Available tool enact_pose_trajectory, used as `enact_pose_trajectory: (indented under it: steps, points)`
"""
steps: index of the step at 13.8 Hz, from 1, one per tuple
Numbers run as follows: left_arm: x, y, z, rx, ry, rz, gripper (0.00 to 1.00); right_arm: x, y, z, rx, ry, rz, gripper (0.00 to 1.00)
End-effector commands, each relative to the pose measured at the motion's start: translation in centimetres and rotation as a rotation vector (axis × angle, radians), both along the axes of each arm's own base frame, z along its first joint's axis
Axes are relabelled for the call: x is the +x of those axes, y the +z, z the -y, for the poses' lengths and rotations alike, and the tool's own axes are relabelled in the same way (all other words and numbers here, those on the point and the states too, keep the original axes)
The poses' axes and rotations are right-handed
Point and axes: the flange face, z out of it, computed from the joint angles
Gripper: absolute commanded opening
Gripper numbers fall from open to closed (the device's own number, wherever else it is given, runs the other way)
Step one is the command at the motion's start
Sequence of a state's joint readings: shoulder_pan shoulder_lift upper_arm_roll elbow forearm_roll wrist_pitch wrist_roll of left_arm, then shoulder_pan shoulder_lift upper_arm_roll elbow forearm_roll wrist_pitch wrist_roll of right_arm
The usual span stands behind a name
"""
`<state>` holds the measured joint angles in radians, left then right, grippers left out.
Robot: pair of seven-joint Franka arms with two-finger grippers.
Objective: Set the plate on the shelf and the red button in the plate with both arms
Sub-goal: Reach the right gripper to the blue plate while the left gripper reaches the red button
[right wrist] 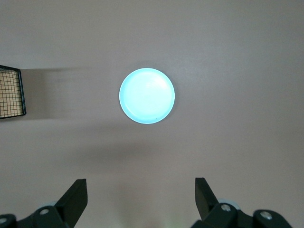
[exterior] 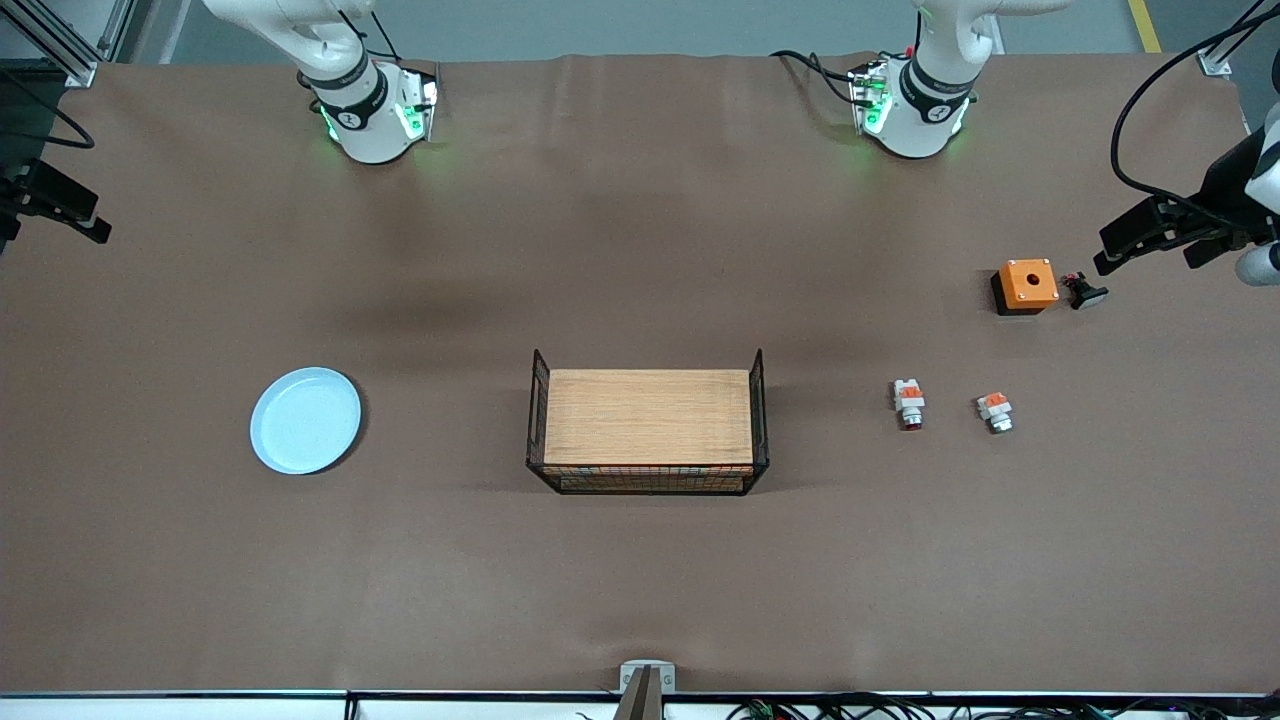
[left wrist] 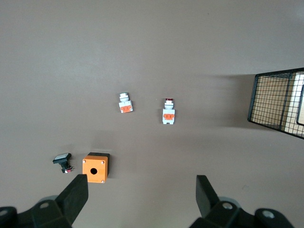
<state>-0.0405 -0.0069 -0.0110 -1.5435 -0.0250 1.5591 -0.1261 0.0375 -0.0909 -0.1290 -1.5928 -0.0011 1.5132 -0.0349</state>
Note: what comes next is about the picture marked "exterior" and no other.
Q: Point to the brown table cover sheet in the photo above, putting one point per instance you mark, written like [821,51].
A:
[400,560]

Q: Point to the orange button enclosure box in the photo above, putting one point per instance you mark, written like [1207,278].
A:
[1028,283]

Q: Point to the light blue round plate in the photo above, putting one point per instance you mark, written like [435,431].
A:
[305,420]

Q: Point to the red head push button switch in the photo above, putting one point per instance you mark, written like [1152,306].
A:
[909,400]

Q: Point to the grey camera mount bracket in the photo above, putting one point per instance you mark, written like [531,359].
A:
[648,680]

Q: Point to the aluminium frame post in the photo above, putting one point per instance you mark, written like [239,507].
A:
[80,70]
[1215,62]

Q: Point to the silver head push button switch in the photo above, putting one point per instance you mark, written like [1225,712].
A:
[995,410]

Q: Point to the wooden board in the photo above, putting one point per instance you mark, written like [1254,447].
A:
[650,415]

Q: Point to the black push button head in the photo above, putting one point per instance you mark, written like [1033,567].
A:
[1088,294]

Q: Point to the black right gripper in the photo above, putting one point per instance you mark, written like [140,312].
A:
[22,182]

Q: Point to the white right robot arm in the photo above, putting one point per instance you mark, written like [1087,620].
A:
[370,130]

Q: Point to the white table edge rail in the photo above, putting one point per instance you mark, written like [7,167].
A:
[150,708]

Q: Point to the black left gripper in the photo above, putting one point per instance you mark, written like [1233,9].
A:
[1222,187]

